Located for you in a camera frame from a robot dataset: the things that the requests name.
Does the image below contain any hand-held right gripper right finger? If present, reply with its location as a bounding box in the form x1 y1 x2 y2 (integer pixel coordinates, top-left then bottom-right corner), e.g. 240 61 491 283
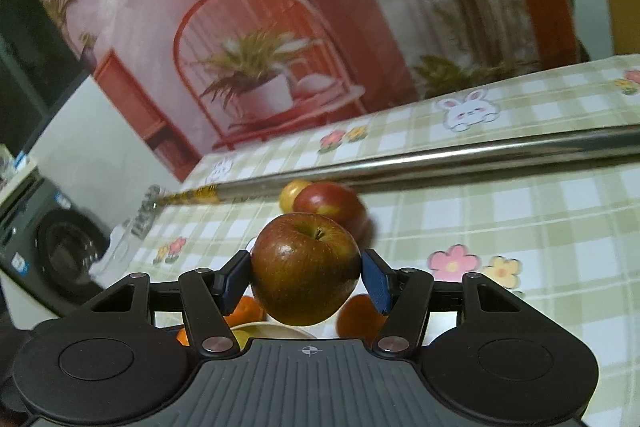
361 249 551 358

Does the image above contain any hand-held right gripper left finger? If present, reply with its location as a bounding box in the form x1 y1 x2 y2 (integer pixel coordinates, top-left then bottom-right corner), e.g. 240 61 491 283
87 249 253 358

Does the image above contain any beige round plate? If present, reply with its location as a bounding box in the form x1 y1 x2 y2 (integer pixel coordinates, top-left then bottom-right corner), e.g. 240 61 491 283
229 321 319 353

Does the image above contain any dark red green apple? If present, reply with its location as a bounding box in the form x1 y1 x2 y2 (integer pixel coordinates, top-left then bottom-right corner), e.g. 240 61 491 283
250 213 362 327

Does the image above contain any bright red apple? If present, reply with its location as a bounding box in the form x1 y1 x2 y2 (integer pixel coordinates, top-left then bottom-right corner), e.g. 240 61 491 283
292 182 370 248

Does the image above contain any yellow green orange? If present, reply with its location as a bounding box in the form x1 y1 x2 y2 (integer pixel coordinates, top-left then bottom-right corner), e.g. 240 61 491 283
279 180 312 214

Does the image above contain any white plastic bag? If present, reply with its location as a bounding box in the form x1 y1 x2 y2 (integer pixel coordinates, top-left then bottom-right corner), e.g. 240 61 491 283
92 217 133 280

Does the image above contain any metal pole with gold end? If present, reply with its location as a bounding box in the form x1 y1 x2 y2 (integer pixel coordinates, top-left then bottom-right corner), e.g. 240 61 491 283
150 122 640 213

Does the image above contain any grey washing machine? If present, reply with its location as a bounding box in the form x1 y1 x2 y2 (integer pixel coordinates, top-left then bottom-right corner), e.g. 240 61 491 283
0 167 113 318

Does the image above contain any green checked tablecloth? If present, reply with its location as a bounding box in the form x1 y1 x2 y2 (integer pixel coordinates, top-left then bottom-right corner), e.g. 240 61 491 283
90 54 640 427

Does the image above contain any dark glass door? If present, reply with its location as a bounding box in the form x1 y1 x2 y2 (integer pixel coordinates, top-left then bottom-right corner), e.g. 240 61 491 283
0 0 93 148

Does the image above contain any wall poster with plants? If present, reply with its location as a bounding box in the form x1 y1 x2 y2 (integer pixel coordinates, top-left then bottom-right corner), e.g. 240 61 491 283
10 0 583 183

